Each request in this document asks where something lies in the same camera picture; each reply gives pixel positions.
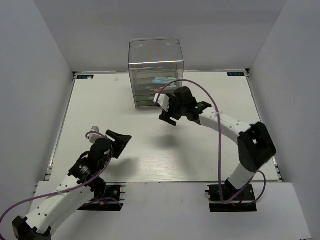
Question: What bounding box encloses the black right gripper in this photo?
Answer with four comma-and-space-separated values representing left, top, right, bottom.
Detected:
160, 93, 188, 126

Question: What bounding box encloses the blue cap highlighter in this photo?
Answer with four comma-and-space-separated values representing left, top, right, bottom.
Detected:
152, 78, 173, 85

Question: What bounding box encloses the clear acrylic drawer organizer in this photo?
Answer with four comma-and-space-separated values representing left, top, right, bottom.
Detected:
128, 37, 184, 108

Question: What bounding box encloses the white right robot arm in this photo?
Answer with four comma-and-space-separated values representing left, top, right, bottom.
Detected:
154, 86, 277, 200

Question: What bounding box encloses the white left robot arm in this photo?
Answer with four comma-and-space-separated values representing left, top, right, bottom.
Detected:
12, 127, 132, 240

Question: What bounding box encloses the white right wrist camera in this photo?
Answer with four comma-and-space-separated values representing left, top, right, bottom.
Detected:
153, 93, 170, 112

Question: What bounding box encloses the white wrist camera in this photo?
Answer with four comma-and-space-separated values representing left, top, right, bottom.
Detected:
153, 93, 170, 112
85, 126, 105, 144

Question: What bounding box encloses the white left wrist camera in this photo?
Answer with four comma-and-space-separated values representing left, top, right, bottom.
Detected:
85, 126, 105, 144

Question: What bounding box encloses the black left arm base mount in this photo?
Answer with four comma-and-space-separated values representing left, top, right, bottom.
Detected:
78, 183, 127, 212

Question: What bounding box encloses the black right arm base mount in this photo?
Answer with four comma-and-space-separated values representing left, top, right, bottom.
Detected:
204, 184, 257, 213

